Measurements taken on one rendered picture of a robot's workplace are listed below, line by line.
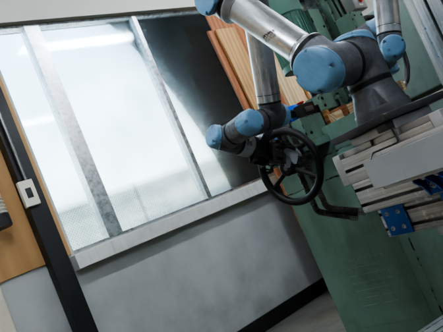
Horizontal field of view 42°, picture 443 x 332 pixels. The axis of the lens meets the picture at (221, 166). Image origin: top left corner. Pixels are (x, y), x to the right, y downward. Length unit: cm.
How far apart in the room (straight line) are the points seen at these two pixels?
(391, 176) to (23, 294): 201
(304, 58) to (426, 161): 39
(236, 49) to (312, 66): 260
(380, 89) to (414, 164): 30
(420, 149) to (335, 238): 108
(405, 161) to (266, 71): 63
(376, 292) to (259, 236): 157
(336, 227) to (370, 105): 85
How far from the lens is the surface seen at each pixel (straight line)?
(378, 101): 153
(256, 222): 374
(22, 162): 299
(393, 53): 183
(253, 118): 169
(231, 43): 402
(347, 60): 146
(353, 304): 237
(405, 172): 133
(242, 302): 355
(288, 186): 236
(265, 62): 178
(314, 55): 143
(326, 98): 237
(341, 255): 231
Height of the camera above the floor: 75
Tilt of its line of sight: 4 degrees up
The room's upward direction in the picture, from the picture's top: 23 degrees counter-clockwise
